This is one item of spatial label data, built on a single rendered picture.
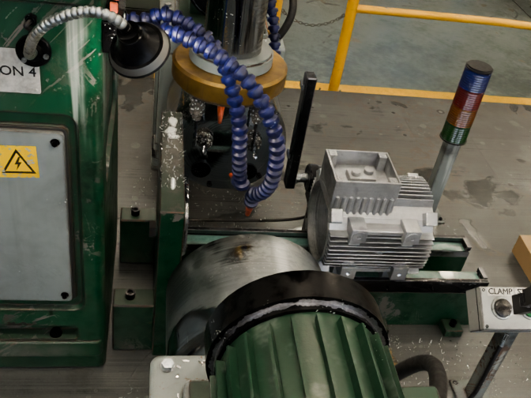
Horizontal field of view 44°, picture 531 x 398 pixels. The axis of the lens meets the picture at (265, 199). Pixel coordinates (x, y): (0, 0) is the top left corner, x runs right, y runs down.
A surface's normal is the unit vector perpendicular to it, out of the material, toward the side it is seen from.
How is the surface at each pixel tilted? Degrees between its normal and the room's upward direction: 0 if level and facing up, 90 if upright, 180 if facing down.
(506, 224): 0
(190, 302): 50
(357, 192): 90
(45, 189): 90
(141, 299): 0
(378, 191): 90
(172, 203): 0
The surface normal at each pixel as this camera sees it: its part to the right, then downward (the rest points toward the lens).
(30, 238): 0.11, 0.62
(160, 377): 0.14, -0.78
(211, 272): -0.40, -0.69
